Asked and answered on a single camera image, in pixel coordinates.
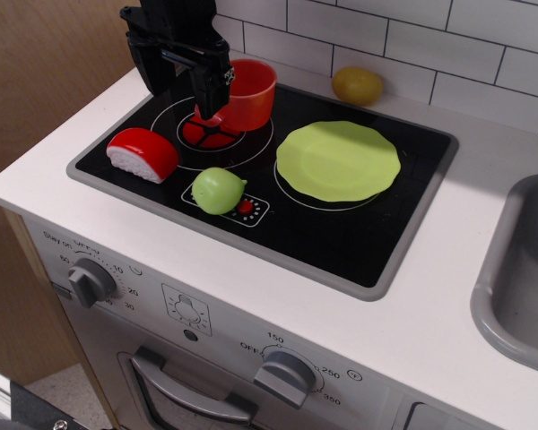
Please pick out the yellow toy potato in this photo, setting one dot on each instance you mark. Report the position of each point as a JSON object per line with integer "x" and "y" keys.
{"x": 357, "y": 86}

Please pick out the red plastic cup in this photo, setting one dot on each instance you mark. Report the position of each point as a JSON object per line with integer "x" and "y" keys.
{"x": 251, "y": 98}

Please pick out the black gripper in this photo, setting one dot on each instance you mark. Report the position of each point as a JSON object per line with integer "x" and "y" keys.
{"x": 182, "y": 31}

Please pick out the grey oven door handle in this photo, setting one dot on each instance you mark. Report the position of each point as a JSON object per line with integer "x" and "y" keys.
{"x": 234, "y": 409}

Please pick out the black toy stovetop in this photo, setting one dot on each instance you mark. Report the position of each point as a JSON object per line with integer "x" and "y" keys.
{"x": 354, "y": 247}

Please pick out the red stove button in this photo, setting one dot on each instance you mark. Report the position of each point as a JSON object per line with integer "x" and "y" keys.
{"x": 245, "y": 207}

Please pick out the grey oven temperature knob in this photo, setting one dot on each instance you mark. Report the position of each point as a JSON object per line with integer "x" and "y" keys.
{"x": 286, "y": 377}

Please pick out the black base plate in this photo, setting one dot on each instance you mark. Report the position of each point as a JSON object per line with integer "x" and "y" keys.
{"x": 21, "y": 409}

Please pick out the green toy pear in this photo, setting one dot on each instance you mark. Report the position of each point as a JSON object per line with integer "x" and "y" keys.
{"x": 217, "y": 191}

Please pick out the green plastic plate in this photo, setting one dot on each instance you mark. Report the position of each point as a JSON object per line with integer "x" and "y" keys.
{"x": 337, "y": 161}

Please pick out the grey timer knob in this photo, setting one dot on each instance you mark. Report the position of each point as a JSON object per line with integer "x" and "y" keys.
{"x": 91, "y": 283}

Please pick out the red white toy sushi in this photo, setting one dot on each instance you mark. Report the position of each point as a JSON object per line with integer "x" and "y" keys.
{"x": 143, "y": 153}

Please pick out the grey toy sink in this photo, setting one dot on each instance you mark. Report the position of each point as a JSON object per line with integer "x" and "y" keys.
{"x": 504, "y": 302}

